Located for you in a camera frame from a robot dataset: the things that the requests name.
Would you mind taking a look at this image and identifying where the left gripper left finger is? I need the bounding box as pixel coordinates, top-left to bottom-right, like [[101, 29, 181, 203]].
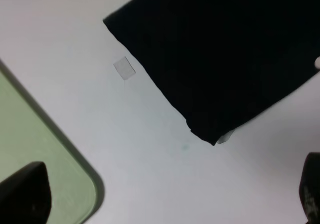
[[0, 162, 52, 224]]

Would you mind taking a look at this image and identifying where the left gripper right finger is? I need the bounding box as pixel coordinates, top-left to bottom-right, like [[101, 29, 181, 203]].
[[299, 152, 320, 224]]

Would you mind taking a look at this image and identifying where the black short sleeve t-shirt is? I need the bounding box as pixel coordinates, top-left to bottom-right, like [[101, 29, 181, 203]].
[[103, 0, 320, 145]]

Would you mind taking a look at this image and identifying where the light green plastic tray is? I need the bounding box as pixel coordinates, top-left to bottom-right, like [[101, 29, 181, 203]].
[[0, 64, 105, 224]]

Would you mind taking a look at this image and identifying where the clear tape marker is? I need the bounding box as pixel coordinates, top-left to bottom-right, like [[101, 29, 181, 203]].
[[114, 57, 136, 81]]

